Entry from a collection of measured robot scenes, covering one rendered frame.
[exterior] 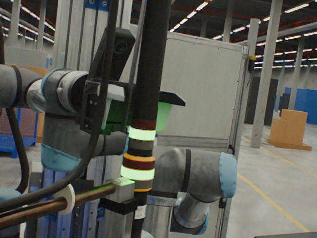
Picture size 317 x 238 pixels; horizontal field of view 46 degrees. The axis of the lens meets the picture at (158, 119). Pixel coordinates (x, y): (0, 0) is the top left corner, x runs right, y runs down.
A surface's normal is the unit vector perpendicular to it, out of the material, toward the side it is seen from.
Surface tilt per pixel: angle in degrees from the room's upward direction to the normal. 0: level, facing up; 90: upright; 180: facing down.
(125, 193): 90
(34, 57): 90
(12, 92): 101
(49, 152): 92
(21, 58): 90
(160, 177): 74
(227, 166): 51
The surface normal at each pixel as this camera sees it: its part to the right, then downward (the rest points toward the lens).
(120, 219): -0.50, 0.03
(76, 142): 0.75, 0.12
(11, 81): 0.72, -0.18
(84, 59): 0.31, 0.14
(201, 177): 0.01, 0.09
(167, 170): -0.21, -0.24
